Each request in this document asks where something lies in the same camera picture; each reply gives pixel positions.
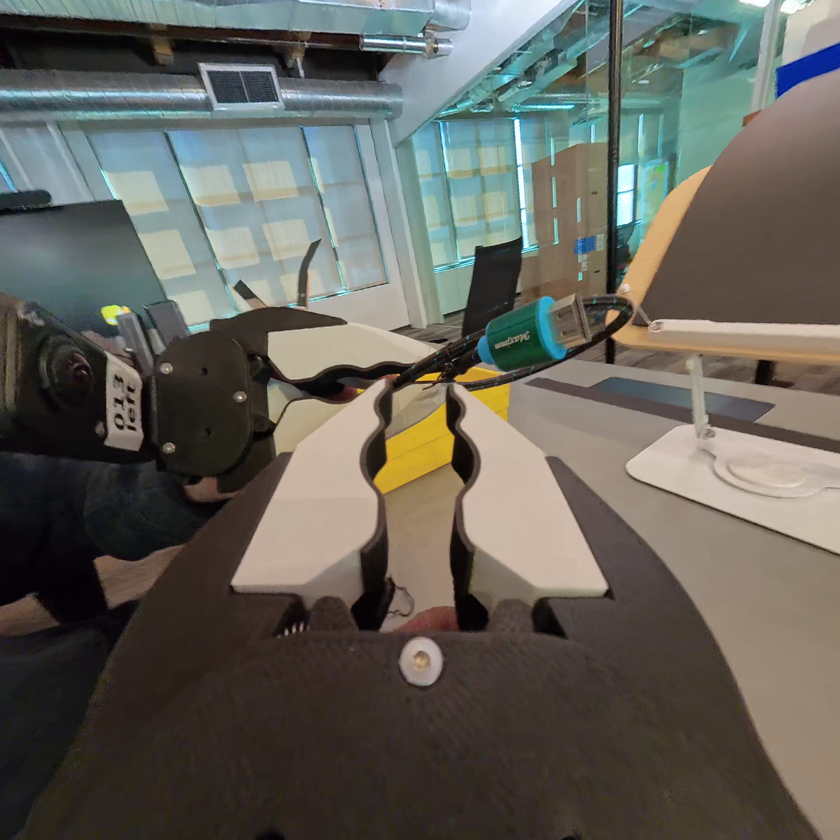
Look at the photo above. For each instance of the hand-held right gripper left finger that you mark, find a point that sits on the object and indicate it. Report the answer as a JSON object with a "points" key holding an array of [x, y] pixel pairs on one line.
{"points": [[315, 518]]}

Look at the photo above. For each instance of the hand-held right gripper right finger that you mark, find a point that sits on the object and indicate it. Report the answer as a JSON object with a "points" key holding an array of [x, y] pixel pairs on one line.
{"points": [[525, 525]]}

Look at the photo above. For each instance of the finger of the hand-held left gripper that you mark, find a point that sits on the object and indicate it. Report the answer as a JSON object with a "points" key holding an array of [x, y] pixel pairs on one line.
{"points": [[295, 423], [341, 348]]}

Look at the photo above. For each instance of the yellow plastic bin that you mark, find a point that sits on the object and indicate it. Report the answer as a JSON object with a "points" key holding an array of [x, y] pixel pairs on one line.
{"points": [[420, 453]]}

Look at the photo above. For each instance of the person's left hand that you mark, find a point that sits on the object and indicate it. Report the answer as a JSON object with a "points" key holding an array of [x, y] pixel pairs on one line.
{"points": [[203, 491]]}

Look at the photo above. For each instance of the black high-back office chair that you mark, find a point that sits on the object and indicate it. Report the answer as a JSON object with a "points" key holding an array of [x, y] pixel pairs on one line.
{"points": [[492, 289]]}

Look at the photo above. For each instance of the large black screen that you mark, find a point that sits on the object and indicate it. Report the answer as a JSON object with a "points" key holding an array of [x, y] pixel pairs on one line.
{"points": [[72, 262]]}

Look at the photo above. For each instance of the stack of cardboard boxes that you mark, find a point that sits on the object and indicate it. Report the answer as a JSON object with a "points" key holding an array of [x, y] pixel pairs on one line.
{"points": [[564, 216]]}

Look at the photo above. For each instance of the white air vent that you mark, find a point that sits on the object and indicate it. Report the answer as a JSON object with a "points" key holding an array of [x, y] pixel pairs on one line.
{"points": [[241, 86]]}

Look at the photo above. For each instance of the round metal duct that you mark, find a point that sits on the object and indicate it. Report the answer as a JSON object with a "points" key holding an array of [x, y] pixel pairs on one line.
{"points": [[98, 98]]}

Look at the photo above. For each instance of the black partition post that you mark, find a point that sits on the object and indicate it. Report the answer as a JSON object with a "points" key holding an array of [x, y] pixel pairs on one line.
{"points": [[615, 164]]}

